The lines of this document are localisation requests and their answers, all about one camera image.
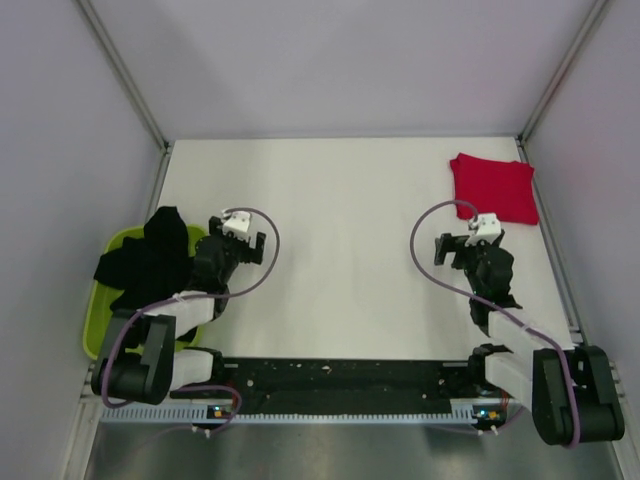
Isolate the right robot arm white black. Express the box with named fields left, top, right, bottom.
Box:
left=434, top=233, right=625, bottom=446

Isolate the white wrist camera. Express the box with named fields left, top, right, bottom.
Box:
left=221, top=209, right=252, bottom=242
left=465, top=213, right=502, bottom=247

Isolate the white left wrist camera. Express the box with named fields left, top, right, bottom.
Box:
left=221, top=209, right=252, bottom=242

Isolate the grey slotted cable duct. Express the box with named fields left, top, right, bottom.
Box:
left=99, top=402, right=506, bottom=426

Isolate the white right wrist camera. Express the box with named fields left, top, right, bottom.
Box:
left=465, top=213, right=502, bottom=247

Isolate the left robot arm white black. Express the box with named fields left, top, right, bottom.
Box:
left=91, top=207, right=267, bottom=409

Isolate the aluminium frame post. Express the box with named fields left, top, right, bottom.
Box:
left=73, top=0, right=169, bottom=151
left=517, top=0, right=614, bottom=147

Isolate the aluminium frame post left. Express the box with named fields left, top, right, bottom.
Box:
left=73, top=0, right=169, bottom=151

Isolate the black t shirt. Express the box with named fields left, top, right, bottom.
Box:
left=94, top=206, right=193, bottom=312

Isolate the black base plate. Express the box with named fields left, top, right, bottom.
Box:
left=169, top=357, right=506, bottom=416

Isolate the aluminium frame post right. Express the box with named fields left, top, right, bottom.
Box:
left=517, top=0, right=614, bottom=147

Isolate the green plastic bin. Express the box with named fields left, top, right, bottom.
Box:
left=83, top=224, right=207, bottom=360

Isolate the red t shirt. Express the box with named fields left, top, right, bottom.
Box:
left=449, top=153, right=539, bottom=226

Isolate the aluminium side rail right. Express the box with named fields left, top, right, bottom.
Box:
left=514, top=139, right=596, bottom=361

